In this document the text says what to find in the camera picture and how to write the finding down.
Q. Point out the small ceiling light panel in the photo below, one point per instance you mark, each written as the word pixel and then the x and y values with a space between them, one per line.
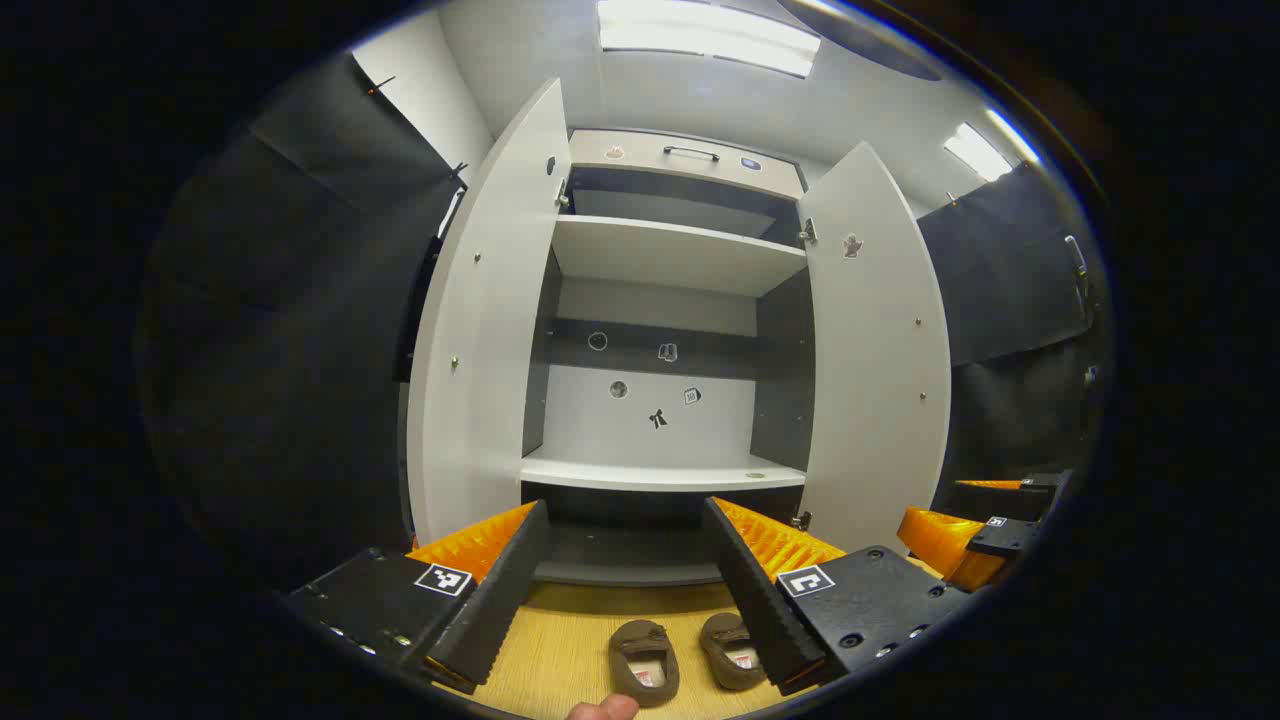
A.
pixel 978 152

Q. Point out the large ceiling light panel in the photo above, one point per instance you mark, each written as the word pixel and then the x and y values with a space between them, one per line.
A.
pixel 705 35

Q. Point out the white shoe cabinet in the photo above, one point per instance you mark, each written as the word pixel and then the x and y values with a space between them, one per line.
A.
pixel 660 420

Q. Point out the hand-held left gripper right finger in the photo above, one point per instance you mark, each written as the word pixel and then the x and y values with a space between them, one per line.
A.
pixel 760 610

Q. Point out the white cabinet door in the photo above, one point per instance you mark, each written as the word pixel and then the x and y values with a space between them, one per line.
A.
pixel 875 360
pixel 490 330

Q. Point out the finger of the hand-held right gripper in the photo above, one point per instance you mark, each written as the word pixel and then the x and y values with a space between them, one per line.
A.
pixel 935 535
pixel 1040 481

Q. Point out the brown fuzzy shoe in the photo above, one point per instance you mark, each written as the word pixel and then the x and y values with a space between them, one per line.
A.
pixel 630 680
pixel 722 668

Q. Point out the white cabinet drawer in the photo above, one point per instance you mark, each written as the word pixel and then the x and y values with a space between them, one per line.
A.
pixel 640 160

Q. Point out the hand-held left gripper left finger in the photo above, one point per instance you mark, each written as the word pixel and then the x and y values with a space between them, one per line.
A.
pixel 490 610

